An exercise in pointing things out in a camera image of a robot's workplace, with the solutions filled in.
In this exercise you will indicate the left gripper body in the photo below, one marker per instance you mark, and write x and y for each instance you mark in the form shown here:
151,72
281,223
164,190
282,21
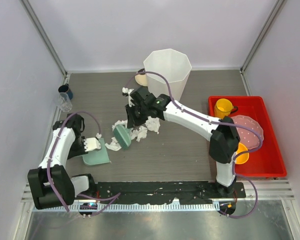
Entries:
79,146

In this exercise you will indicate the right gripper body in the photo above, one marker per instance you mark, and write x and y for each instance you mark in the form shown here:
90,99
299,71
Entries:
140,110

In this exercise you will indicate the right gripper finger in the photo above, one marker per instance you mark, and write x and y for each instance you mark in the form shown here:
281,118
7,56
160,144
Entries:
131,116
140,120

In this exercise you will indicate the paper scrap top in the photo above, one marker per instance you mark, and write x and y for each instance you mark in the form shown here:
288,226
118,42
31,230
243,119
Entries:
120,122

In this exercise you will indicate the paper scrap large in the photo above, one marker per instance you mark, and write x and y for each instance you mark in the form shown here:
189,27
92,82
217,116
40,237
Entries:
153,124

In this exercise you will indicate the paper scrap small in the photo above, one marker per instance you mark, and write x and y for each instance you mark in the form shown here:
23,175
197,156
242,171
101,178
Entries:
139,134

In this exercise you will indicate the green hand brush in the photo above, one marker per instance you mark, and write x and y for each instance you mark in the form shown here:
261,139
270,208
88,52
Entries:
122,135

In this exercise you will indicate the cream round plate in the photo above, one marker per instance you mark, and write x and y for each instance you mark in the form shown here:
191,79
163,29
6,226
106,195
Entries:
141,78

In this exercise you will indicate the green plastic dustpan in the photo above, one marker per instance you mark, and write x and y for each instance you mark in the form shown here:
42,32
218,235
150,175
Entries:
97,157

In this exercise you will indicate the white plastic trash bin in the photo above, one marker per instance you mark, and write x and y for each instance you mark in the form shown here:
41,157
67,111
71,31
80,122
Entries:
171,64

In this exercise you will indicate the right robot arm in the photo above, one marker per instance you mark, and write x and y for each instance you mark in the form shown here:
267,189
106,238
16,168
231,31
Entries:
222,135

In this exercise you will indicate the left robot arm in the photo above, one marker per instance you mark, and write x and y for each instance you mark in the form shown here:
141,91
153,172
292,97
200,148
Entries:
49,183

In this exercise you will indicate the clear glass cup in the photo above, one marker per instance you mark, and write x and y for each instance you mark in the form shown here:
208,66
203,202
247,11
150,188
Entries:
64,102

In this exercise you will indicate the dark blue mug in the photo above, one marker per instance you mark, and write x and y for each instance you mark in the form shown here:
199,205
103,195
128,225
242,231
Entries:
66,89

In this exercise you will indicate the yellow mug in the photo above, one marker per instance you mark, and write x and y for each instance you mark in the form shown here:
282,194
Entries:
223,108

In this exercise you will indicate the pink dotted plate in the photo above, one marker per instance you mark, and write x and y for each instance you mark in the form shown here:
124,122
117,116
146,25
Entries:
247,138

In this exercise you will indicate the yellow bowl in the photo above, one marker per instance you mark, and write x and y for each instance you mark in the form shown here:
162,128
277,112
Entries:
243,155

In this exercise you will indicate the red plastic bin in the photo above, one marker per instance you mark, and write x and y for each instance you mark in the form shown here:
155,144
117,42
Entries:
266,162

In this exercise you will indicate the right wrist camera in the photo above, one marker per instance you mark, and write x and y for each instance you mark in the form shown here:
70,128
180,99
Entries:
133,96

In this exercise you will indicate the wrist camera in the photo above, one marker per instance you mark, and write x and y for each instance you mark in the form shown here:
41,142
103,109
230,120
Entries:
133,96
92,144

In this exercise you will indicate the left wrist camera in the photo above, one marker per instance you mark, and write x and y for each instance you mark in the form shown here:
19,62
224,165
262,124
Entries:
92,144

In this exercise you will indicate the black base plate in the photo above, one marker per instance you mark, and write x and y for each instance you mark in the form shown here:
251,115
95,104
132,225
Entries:
161,192

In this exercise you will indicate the white slotted cable duct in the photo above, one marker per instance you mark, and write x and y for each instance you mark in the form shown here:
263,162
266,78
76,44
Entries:
175,206

